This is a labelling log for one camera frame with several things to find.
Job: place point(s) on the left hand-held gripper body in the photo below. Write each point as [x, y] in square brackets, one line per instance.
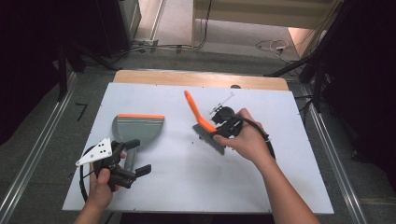
[99, 151]

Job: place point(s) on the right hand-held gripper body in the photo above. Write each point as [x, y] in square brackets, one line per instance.
[230, 119]

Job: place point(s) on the grey dustpan with orange lip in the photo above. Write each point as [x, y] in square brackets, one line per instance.
[140, 129]

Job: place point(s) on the orange brush with grey bristles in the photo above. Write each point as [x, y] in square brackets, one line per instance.
[195, 107]

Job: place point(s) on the person's right hand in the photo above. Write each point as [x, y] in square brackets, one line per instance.
[249, 141]

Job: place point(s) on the person's left hand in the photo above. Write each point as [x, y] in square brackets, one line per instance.
[99, 193]

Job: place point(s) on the wooden table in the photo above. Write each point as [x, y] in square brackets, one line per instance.
[186, 78]

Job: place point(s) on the white table cover board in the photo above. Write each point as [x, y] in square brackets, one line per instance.
[193, 189]

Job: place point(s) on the black metal stand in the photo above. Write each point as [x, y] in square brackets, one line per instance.
[317, 84]
[62, 71]

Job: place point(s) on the beige wooden furniture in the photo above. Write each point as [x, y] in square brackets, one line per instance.
[258, 12]

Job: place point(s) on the dark cabinet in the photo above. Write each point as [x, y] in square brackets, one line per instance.
[109, 28]

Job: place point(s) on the aluminium floor rail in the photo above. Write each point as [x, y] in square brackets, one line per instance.
[337, 146]
[37, 146]

